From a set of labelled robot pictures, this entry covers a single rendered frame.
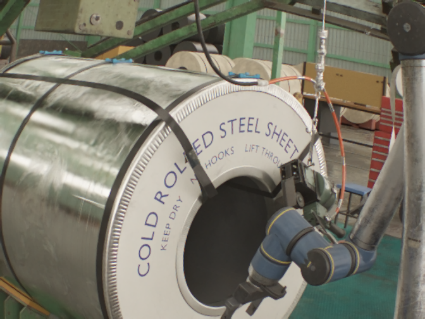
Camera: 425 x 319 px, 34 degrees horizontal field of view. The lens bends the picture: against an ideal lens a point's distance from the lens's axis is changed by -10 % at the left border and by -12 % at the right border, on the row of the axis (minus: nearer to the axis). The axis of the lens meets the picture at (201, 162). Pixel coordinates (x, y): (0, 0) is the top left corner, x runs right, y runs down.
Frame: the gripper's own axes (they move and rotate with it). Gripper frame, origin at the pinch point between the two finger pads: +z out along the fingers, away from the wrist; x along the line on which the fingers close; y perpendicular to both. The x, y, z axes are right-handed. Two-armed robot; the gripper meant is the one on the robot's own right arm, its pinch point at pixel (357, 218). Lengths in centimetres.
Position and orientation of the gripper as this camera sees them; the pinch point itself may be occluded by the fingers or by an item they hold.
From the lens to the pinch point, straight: 297.1
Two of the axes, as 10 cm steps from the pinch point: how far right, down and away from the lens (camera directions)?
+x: -1.8, -7.6, 6.2
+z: -7.6, 5.1, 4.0
